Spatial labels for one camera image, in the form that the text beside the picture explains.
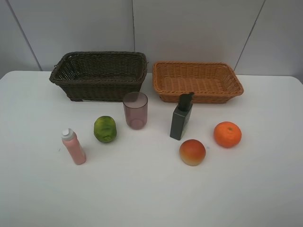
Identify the translucent purple plastic cup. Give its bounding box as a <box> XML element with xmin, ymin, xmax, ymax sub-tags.
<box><xmin>123</xmin><ymin>92</ymin><xmax>148</xmax><ymax>130</ymax></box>

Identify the dark green pump bottle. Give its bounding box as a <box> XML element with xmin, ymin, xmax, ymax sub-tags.
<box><xmin>170</xmin><ymin>92</ymin><xmax>194</xmax><ymax>140</ymax></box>

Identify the red yellow peach fruit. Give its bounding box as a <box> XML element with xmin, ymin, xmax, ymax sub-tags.
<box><xmin>179</xmin><ymin>139</ymin><xmax>206</xmax><ymax>166</ymax></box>

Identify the orange mandarin fruit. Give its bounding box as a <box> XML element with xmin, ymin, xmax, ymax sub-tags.
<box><xmin>213</xmin><ymin>122</ymin><xmax>242</xmax><ymax>148</ymax></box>

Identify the pink bottle white cap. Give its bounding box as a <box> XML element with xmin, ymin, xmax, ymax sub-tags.
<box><xmin>61</xmin><ymin>128</ymin><xmax>86</xmax><ymax>165</ymax></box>

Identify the green lime fruit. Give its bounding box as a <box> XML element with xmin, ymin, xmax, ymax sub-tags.
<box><xmin>93</xmin><ymin>116</ymin><xmax>117</xmax><ymax>143</ymax></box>

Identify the light orange wicker basket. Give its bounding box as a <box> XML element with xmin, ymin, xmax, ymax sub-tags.
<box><xmin>152</xmin><ymin>61</ymin><xmax>244</xmax><ymax>104</ymax></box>

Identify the dark brown wicker basket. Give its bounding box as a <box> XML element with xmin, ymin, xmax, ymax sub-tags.
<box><xmin>49</xmin><ymin>51</ymin><xmax>148</xmax><ymax>102</ymax></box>

